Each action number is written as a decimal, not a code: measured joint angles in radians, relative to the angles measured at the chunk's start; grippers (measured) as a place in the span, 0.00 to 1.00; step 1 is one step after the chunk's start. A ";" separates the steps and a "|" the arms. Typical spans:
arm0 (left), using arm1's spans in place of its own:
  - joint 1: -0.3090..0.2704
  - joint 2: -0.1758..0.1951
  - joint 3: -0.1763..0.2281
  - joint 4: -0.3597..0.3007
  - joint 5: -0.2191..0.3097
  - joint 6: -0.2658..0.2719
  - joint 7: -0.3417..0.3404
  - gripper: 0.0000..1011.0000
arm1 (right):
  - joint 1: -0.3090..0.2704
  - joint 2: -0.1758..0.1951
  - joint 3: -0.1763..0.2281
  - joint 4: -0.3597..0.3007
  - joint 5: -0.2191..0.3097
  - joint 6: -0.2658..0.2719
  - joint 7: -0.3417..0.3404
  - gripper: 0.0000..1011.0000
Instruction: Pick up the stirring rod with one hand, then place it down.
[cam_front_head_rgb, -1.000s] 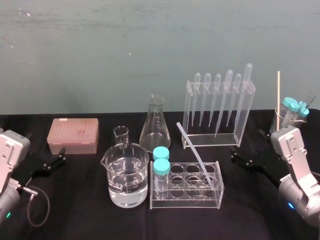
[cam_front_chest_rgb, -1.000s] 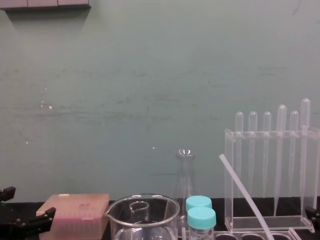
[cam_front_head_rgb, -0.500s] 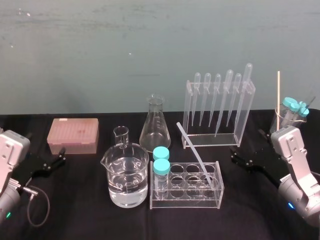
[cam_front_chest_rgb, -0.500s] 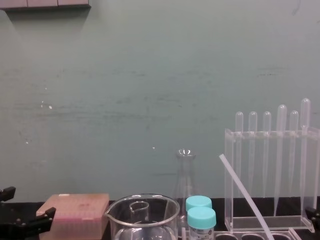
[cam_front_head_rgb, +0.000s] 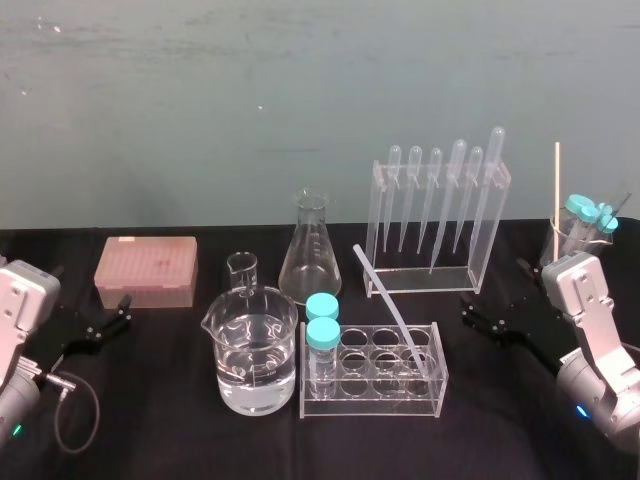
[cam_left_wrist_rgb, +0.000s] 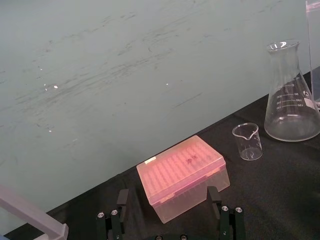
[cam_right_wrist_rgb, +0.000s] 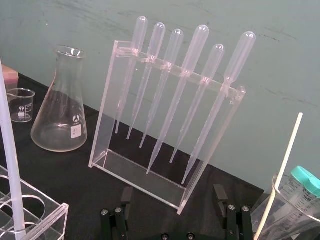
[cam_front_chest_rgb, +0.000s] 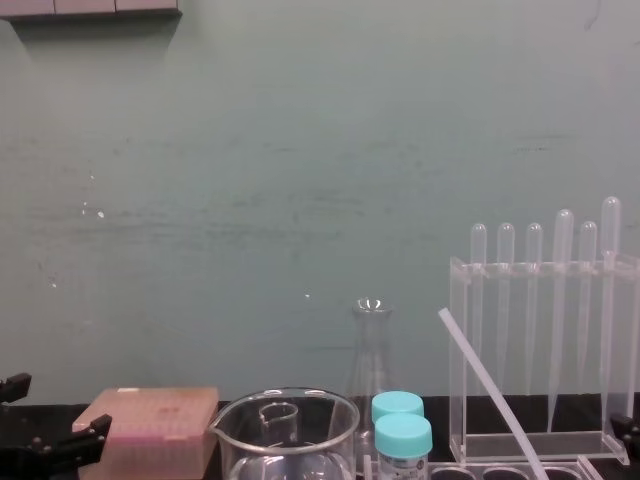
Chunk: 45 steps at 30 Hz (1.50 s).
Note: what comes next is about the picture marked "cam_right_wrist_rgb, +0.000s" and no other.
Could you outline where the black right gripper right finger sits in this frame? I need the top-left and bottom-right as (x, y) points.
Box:
(213, 184), (252, 240)

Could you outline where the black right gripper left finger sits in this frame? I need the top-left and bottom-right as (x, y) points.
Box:
(99, 186), (134, 240)

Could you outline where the thin white stirring rod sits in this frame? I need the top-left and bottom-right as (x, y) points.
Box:
(254, 112), (304, 240)

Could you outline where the large glass beaker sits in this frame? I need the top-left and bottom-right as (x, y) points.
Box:
(250, 173), (320, 240)

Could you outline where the black table cloth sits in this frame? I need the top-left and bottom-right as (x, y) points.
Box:
(0, 71), (266, 240)

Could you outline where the clear acrylic tube rack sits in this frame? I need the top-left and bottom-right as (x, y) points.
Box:
(0, 163), (70, 240)

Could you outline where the clear acrylic pipette rack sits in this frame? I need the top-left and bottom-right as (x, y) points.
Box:
(87, 39), (247, 215)

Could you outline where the glass conical flask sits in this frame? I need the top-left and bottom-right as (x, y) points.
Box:
(30, 44), (89, 153)

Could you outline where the thick translucent white tube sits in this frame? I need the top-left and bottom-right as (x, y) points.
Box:
(0, 56), (27, 240)

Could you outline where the small glass beaker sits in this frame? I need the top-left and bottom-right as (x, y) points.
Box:
(6, 87), (36, 123)

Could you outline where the clear plastic transfer pipette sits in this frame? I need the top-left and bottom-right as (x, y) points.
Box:
(126, 22), (167, 140)
(169, 43), (225, 164)
(146, 24), (210, 175)
(181, 31), (257, 185)
(139, 28), (185, 148)
(114, 15), (149, 134)

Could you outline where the pink box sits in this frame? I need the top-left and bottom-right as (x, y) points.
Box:
(1, 63), (20, 88)

